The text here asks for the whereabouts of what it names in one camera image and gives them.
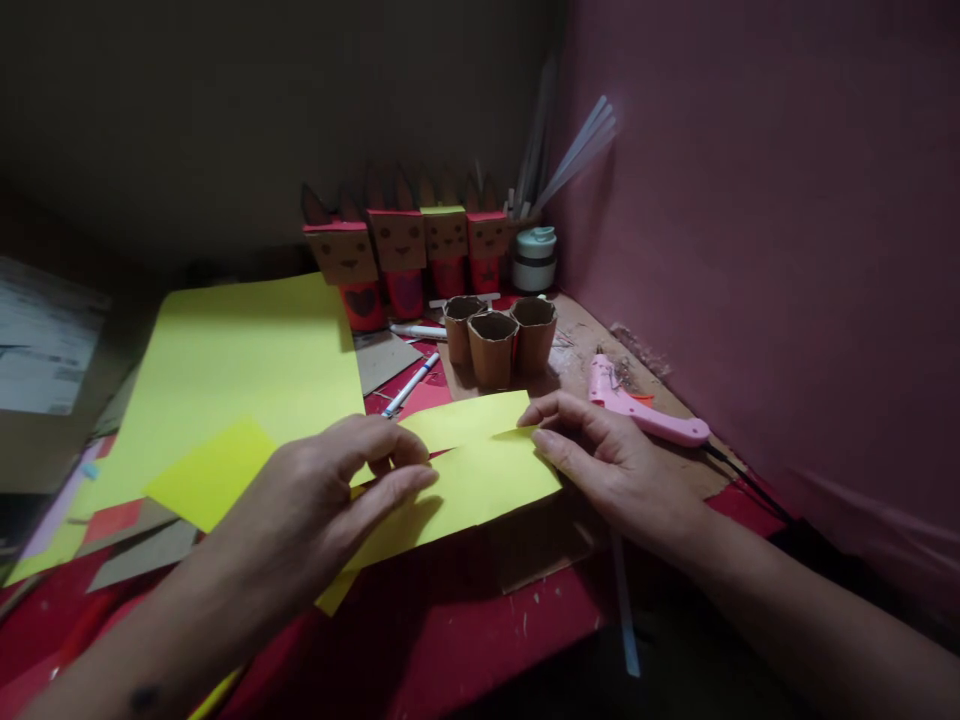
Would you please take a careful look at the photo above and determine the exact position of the yellow paper piece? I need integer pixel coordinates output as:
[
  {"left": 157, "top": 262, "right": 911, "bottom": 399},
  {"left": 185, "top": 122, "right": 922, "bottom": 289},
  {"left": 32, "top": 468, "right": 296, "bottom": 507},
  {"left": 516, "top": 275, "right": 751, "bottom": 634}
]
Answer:
[{"left": 314, "top": 389, "right": 564, "bottom": 618}]

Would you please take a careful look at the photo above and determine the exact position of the person's right index finger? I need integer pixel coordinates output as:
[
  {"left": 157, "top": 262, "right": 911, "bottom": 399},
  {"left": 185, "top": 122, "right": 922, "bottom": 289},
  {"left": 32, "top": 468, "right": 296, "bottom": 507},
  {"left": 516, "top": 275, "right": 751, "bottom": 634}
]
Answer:
[{"left": 516, "top": 390, "right": 613, "bottom": 430}]

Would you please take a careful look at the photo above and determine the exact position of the cardboard bunny with yellow band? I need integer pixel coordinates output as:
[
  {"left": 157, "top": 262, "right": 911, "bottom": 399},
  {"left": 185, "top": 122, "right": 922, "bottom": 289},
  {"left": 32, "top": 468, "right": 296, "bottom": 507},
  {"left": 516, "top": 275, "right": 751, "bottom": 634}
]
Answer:
[{"left": 418, "top": 169, "right": 473, "bottom": 301}]

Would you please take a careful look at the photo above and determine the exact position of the person's left index finger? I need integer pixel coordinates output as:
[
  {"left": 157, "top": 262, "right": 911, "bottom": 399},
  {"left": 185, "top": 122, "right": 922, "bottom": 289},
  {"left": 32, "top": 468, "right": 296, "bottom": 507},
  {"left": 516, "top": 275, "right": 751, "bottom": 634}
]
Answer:
[{"left": 335, "top": 414, "right": 433, "bottom": 475}]

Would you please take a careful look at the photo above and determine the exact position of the person's right thumb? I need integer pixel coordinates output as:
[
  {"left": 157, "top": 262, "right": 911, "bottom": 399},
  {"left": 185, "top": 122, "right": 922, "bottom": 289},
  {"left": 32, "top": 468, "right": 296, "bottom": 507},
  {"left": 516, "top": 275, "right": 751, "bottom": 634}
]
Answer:
[{"left": 530, "top": 428, "right": 601, "bottom": 496}]

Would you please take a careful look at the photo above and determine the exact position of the clear glue stick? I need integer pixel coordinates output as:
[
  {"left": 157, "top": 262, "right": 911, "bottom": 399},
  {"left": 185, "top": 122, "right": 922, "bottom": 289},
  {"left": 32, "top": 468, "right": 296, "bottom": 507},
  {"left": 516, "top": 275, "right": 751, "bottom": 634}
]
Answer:
[{"left": 609, "top": 524, "right": 643, "bottom": 680}]

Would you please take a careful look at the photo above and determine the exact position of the red paper scrap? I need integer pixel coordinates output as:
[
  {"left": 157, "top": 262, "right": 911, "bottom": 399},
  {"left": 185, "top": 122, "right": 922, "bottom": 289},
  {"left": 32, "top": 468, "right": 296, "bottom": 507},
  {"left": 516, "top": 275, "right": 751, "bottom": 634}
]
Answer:
[{"left": 77, "top": 497, "right": 145, "bottom": 547}]

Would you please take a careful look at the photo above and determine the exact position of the white bottle with pale lid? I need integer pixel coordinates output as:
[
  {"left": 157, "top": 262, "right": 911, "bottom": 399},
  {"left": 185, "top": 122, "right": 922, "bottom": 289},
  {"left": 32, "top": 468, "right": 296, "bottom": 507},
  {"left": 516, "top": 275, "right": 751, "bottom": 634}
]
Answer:
[{"left": 511, "top": 225, "right": 559, "bottom": 295}]

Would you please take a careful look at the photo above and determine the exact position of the tall cardboard bunny figure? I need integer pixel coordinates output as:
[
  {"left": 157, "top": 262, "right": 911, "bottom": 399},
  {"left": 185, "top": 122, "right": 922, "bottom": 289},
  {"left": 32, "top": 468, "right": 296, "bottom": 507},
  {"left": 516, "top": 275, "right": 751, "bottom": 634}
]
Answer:
[{"left": 364, "top": 161, "right": 430, "bottom": 320}]

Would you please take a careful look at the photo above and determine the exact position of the cardboard bunny with star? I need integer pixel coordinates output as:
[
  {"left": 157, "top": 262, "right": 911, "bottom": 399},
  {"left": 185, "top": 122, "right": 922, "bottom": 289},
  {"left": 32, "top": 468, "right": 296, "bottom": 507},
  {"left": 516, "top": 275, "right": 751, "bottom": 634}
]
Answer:
[{"left": 462, "top": 172, "right": 516, "bottom": 295}]

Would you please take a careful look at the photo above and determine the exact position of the black glue gun cable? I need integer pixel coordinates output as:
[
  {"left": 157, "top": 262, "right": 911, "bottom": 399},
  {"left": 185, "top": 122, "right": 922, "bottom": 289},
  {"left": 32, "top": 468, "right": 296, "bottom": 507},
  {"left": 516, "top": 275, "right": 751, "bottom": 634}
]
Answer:
[{"left": 703, "top": 440, "right": 808, "bottom": 530}]

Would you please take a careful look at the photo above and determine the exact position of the white pen with blue cap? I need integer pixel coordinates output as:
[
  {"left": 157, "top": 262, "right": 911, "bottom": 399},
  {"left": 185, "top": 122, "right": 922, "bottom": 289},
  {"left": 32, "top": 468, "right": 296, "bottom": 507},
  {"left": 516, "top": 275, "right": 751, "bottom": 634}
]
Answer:
[{"left": 380, "top": 350, "right": 442, "bottom": 420}]

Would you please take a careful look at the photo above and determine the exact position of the brown cardboard mat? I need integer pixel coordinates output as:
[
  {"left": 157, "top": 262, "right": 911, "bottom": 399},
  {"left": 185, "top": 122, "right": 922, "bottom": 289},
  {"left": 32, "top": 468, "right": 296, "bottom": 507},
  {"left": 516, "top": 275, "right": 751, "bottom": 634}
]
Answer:
[{"left": 545, "top": 292, "right": 745, "bottom": 504}]

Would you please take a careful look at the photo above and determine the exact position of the small yellow paper square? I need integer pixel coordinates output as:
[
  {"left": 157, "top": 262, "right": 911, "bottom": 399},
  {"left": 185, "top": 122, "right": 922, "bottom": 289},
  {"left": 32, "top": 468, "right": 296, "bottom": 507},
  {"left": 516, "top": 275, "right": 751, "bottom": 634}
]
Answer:
[{"left": 142, "top": 418, "right": 283, "bottom": 534}]

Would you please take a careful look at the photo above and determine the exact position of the flat brown cardboard piece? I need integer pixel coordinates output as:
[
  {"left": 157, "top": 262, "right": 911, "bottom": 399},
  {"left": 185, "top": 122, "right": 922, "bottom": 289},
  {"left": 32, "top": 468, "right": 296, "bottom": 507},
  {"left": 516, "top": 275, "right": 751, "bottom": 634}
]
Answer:
[{"left": 478, "top": 500, "right": 603, "bottom": 596}]

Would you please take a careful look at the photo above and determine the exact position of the grey cardboard sheet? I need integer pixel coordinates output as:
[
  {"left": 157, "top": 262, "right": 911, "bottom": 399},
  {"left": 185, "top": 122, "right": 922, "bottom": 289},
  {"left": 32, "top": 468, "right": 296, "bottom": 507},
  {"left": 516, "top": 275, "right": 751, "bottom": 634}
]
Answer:
[{"left": 352, "top": 328, "right": 426, "bottom": 398}]

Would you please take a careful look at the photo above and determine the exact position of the large yellow paper sheet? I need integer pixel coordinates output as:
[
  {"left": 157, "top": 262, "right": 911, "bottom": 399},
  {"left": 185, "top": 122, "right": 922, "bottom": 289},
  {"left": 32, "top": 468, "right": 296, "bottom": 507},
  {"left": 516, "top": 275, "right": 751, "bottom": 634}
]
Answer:
[{"left": 67, "top": 271, "right": 369, "bottom": 519}]

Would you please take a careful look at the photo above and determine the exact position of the brown cardboard scrap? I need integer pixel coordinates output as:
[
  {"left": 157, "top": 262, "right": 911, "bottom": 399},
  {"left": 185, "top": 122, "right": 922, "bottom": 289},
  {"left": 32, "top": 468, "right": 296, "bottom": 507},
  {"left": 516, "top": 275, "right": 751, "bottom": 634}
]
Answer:
[{"left": 85, "top": 517, "right": 202, "bottom": 595}]

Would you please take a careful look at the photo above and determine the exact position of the bundle of clear glue sticks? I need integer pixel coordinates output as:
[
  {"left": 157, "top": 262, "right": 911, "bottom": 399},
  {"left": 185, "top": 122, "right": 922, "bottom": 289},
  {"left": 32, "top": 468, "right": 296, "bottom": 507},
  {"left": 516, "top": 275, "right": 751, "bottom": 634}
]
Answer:
[{"left": 521, "top": 93, "right": 621, "bottom": 223}]

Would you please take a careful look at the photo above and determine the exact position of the pink glue gun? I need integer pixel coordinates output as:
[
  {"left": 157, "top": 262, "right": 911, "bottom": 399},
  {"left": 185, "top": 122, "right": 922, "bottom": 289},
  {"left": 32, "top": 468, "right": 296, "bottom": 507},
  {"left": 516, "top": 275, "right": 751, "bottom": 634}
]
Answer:
[{"left": 587, "top": 353, "right": 712, "bottom": 449}]

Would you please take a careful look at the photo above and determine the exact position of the cardboard box with white label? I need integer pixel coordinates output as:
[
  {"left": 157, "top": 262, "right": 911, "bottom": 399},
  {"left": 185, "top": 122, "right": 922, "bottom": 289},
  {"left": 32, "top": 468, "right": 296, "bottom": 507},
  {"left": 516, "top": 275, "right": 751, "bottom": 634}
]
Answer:
[{"left": 0, "top": 254, "right": 115, "bottom": 498}]

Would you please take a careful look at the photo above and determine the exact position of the white marker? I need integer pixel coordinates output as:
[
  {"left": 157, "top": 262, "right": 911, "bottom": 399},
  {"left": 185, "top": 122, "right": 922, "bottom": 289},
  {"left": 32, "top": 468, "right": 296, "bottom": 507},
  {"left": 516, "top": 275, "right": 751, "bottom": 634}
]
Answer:
[{"left": 387, "top": 321, "right": 450, "bottom": 343}]

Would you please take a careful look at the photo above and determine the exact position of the person's right hand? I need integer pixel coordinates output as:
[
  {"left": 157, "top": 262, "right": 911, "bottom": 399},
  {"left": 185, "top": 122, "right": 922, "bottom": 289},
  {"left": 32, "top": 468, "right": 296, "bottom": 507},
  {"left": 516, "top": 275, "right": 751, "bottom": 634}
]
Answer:
[{"left": 516, "top": 390, "right": 715, "bottom": 554}]

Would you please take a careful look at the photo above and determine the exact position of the person's left thumb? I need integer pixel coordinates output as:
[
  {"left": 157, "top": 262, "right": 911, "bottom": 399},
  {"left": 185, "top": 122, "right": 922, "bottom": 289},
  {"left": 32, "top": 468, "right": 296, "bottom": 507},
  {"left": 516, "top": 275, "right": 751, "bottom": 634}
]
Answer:
[{"left": 350, "top": 464, "right": 441, "bottom": 530}]

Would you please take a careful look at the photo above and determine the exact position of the cardboard bunny with heart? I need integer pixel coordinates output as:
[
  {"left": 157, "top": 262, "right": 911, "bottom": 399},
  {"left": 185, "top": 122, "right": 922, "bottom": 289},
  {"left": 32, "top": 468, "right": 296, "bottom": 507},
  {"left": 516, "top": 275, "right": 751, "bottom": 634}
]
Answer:
[{"left": 300, "top": 183, "right": 386, "bottom": 332}]

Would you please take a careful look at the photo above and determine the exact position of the person's left hand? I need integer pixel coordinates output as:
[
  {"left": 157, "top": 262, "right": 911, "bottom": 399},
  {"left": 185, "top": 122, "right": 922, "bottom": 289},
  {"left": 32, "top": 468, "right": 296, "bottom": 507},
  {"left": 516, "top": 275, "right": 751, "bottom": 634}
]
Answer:
[{"left": 213, "top": 413, "right": 441, "bottom": 595}]

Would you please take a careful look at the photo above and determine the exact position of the brown cardboard tube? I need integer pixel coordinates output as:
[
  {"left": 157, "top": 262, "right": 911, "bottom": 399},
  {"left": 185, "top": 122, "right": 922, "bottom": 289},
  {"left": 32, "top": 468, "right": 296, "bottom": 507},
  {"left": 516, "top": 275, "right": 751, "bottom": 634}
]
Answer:
[
  {"left": 442, "top": 295, "right": 490, "bottom": 369},
  {"left": 467, "top": 310, "right": 521, "bottom": 391},
  {"left": 510, "top": 296, "right": 559, "bottom": 379}
]

